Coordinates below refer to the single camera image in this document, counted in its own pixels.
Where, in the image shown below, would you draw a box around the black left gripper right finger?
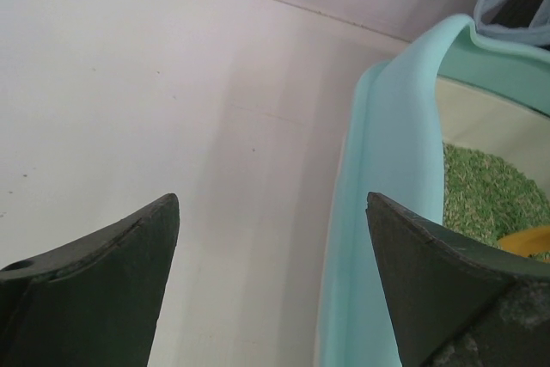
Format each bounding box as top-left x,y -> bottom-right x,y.
366,193 -> 549,366

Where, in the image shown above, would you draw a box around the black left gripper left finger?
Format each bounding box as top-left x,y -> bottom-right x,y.
1,193 -> 180,366

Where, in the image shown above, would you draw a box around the orange litter scoop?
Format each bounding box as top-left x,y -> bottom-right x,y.
498,225 -> 549,263

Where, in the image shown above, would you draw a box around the teal cat litter box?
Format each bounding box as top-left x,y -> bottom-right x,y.
315,15 -> 549,366

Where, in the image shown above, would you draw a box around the green litter pellets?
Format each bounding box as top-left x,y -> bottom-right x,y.
443,144 -> 549,248

